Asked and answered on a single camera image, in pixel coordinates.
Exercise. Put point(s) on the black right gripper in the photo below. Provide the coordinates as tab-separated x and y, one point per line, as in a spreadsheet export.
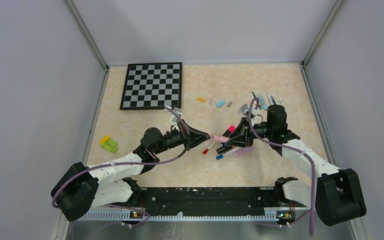
240	137

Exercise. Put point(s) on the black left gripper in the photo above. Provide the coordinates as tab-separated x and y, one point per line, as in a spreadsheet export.
192	136

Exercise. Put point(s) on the pink capped black highlighter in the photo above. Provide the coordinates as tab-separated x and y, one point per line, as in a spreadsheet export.
231	128

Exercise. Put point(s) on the red capped white marker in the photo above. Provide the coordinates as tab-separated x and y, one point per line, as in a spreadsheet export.
207	149

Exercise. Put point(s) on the light blue tape cap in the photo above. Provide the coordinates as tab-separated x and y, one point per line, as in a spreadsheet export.
220	103

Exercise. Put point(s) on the light blue correction tape pen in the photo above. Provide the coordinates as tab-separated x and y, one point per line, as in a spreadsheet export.
262	102

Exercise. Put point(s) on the grey capped white marker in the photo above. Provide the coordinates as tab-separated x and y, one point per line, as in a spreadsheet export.
269	99

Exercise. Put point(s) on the pink correction tape pen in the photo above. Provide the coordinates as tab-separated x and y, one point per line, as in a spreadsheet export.
220	139

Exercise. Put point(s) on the dark blue capped pen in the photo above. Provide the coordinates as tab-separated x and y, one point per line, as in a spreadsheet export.
280	100

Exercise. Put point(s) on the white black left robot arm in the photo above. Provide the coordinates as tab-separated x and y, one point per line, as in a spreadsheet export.
83	187

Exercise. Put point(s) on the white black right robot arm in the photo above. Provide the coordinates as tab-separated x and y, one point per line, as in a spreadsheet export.
334	195

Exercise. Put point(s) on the lilac highlighter pen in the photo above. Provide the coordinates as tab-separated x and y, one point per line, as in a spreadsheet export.
242	151

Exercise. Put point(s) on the orange capped black highlighter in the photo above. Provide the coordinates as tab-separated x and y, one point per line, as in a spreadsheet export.
222	150

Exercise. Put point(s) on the blue capped white marker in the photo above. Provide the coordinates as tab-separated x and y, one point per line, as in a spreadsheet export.
229	152

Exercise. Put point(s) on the black white checkerboard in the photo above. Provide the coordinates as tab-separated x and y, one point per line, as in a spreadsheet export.
152	86

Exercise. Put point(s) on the green yellow block stack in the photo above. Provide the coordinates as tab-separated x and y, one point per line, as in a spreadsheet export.
109	144

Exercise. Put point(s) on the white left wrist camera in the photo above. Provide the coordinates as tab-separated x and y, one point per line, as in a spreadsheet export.
176	114

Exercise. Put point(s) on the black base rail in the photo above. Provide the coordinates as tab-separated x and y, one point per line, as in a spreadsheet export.
205	201

